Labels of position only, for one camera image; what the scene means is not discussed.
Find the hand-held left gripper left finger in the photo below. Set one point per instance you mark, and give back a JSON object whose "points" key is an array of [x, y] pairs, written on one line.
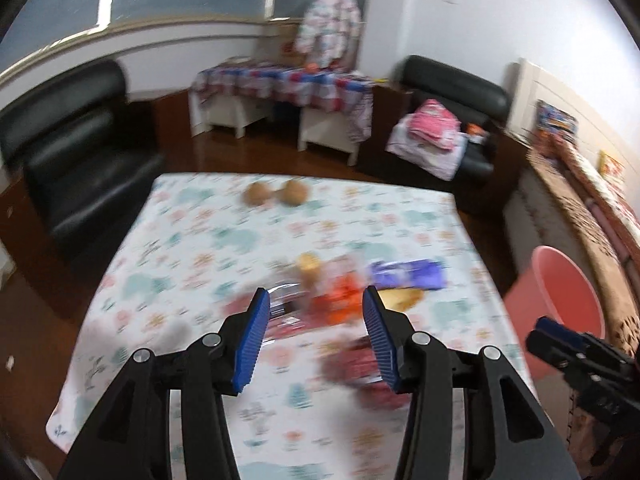
{"points": [[248, 345]]}

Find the white bed headboard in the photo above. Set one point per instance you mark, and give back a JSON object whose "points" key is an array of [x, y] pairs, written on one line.
{"points": [[550, 85]]}

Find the small yellow snack piece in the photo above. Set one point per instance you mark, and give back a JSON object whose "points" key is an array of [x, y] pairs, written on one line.
{"points": [[309, 270]]}

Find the clear plastic wrapper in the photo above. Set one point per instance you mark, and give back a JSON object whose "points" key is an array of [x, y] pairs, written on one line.
{"points": [[290, 305]]}

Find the small orange packet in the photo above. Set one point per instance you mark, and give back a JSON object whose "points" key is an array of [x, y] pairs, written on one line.
{"points": [[477, 134]]}

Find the black leather sofa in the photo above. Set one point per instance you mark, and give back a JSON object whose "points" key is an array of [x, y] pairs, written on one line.
{"points": [[85, 160]]}

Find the pink plastic bucket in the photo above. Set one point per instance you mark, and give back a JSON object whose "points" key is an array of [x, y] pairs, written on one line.
{"points": [[560, 290]]}

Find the brown round fruit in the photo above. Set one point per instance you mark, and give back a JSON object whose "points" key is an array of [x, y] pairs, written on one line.
{"points": [[257, 194], [293, 192]]}

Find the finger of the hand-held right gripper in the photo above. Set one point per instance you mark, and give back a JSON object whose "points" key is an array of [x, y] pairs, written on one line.
{"points": [[545, 347], [556, 328]]}

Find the black leather armchair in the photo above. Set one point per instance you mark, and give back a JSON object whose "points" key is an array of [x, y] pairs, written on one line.
{"points": [[450, 82]]}

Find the orange snack wrapper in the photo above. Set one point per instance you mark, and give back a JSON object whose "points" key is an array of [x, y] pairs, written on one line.
{"points": [[342, 292]]}

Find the white cabinet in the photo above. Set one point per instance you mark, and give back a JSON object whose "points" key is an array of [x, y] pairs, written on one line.
{"points": [[230, 112], [327, 132]]}

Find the colourful printed pillow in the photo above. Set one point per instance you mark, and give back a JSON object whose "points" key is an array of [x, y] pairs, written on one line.
{"points": [[556, 117]]}

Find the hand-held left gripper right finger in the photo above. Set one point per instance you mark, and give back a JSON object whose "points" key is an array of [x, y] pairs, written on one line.
{"points": [[381, 345]]}

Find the yellow peel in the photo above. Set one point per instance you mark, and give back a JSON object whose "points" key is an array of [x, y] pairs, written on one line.
{"points": [[402, 299]]}

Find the brown patterned bed blanket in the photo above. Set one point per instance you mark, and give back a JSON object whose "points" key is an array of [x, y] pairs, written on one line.
{"points": [[595, 230]]}

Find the hanging floral garment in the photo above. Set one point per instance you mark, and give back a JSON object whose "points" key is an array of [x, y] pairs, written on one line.
{"points": [[327, 20]]}

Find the yellow red printed pillow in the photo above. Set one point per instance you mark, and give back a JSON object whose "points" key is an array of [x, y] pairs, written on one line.
{"points": [[611, 165]]}

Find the white bench with checkered cloth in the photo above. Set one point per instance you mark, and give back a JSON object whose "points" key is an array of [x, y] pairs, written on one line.
{"points": [[285, 82]]}

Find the pile of pink white clothes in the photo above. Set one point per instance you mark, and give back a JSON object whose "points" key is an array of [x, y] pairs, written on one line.
{"points": [[427, 132]]}

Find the red snack wrapper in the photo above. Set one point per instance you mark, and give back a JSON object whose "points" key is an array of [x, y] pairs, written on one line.
{"points": [[352, 365]]}

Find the purple snack packet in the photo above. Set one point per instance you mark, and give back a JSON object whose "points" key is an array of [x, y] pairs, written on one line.
{"points": [[407, 274]]}

